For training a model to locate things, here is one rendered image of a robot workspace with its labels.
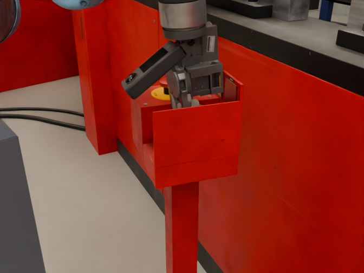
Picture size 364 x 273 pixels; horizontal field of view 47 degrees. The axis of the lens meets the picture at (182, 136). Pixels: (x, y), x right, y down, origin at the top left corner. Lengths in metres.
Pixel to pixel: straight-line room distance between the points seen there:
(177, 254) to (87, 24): 1.28
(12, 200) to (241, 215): 0.63
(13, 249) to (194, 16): 0.52
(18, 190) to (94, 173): 1.31
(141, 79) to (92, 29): 1.32
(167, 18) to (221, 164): 0.28
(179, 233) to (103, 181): 1.12
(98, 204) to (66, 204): 0.14
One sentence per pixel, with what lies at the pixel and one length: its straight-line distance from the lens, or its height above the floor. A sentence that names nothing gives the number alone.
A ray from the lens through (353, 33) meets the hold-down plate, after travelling 0.83.
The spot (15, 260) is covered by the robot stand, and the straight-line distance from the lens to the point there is 0.85.
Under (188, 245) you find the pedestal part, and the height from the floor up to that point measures 0.45.
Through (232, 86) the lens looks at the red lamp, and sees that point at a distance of 0.74.
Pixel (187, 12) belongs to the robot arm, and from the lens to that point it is 0.65.
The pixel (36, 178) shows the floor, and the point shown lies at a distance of 2.10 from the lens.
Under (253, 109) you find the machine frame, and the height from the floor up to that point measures 0.69.
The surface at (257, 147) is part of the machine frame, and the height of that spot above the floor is 0.61.
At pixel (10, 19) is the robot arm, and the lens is 0.83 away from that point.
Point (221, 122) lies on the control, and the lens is 0.72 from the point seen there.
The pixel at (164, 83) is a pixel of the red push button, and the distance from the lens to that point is 0.81.
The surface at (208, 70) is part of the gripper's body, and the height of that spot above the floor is 0.87.
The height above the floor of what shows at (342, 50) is 0.87.
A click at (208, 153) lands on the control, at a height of 0.72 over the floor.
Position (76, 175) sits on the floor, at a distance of 2.07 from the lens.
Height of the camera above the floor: 1.08
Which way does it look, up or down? 27 degrees down
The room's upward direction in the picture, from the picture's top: straight up
